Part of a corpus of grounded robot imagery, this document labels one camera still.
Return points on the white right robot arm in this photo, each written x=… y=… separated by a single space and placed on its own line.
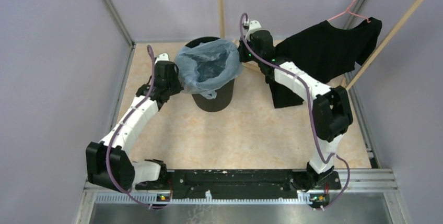
x=328 y=107

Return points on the blue plastic trash bag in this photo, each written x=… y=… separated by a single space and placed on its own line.
x=205 y=68

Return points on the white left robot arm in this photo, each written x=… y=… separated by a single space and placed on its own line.
x=108 y=162

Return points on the pink clothes hanger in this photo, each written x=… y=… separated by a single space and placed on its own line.
x=348 y=11

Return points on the black trash bin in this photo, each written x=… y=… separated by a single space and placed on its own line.
x=224 y=94

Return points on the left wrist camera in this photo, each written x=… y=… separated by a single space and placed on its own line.
x=162 y=57

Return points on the black t-shirt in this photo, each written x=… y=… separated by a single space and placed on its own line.
x=325 y=52

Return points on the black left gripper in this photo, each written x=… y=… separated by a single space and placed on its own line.
x=177 y=87

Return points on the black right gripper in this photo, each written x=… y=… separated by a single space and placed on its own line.
x=241 y=49

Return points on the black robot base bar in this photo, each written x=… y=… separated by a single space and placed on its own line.
x=241 y=184

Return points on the aluminium frame rail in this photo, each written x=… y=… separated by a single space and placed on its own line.
x=352 y=181

